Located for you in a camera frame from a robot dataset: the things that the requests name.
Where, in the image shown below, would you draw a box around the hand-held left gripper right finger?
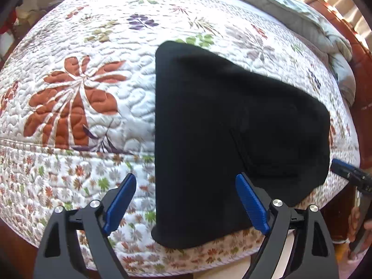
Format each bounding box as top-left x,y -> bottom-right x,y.
235,173 -> 340,279

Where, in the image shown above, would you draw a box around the black pants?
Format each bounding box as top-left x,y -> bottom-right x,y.
151,41 -> 332,250

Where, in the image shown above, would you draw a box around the white floral quilted bedspread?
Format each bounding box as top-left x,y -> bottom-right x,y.
0,0 -> 362,274

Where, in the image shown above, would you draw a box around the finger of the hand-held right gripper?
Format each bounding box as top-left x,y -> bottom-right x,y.
331,159 -> 372,194
349,193 -> 372,258

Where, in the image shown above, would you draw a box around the grey-blue comforter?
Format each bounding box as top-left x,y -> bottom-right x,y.
186,0 -> 356,108

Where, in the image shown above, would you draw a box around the blurred household clutter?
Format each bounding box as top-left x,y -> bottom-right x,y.
0,0 -> 40,67

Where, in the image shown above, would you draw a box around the red-brown wooden bed frame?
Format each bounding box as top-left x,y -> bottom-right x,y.
305,0 -> 372,239

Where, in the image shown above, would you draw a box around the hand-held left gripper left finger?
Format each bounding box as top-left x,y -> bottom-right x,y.
33,173 -> 137,279

